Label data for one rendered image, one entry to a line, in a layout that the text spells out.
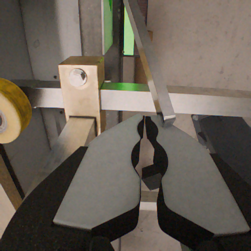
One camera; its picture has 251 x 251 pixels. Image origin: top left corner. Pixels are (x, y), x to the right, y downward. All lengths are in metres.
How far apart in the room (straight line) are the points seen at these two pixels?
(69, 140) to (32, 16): 0.36
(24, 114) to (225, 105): 0.26
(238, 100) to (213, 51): 0.90
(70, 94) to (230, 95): 0.21
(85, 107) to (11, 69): 0.26
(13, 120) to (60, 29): 0.30
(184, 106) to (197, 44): 0.89
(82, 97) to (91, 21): 0.18
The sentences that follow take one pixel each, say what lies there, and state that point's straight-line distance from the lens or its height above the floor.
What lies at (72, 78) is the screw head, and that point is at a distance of 0.24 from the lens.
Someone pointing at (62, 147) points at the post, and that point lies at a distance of 0.22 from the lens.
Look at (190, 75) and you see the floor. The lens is 1.18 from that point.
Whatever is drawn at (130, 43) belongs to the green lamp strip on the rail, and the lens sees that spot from 0.38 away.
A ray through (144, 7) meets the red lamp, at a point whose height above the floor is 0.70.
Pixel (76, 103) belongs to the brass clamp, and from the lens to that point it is 0.26.
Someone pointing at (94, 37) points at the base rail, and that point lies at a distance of 0.39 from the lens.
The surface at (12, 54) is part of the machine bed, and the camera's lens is 0.49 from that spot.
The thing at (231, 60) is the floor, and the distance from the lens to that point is 1.23.
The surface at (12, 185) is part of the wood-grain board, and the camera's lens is 0.40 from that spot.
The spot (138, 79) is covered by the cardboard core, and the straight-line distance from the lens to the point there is 1.07.
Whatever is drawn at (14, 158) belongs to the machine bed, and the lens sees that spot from 0.50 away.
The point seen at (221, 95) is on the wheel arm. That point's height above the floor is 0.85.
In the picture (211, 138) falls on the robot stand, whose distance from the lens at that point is 1.12.
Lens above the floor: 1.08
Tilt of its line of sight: 57 degrees down
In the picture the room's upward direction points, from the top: 174 degrees counter-clockwise
